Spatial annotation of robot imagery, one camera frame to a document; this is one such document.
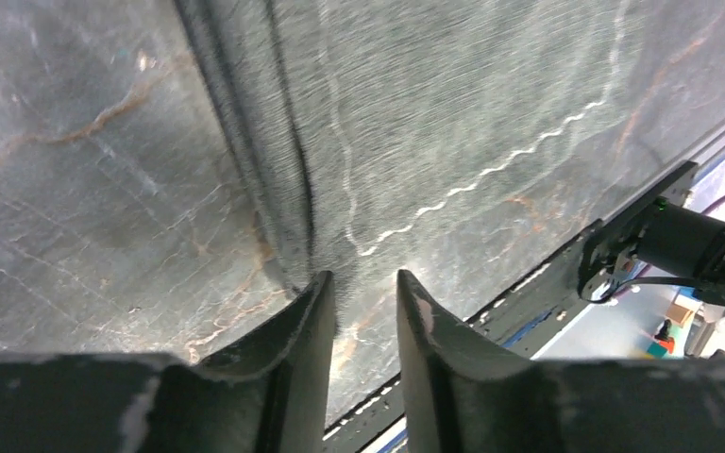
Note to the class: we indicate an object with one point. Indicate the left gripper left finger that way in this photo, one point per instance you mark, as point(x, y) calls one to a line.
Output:
point(266, 392)

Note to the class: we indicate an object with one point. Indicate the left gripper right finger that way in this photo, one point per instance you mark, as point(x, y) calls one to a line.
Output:
point(635, 405)

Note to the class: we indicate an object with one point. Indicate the grey cloth napkin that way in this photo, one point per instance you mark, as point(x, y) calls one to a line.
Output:
point(362, 127)

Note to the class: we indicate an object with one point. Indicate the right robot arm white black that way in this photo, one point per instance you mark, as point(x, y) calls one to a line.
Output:
point(659, 243)

